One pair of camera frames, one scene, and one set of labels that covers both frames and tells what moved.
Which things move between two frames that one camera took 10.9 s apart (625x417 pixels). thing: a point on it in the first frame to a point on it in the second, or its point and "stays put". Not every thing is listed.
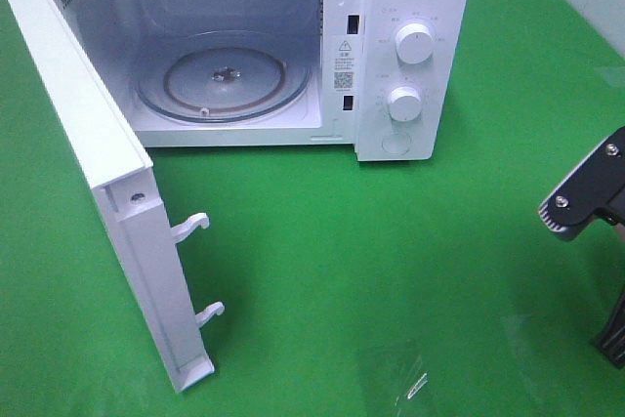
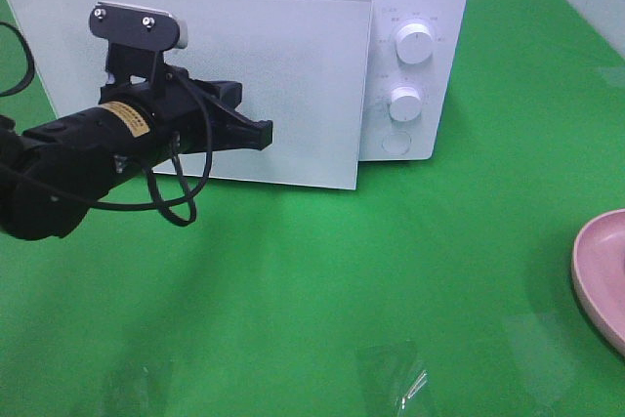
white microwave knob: x=414 y=43 stays put
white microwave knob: x=404 y=104 stays put
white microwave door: x=121 y=172 to x=300 y=47
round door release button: x=395 y=144 stays put
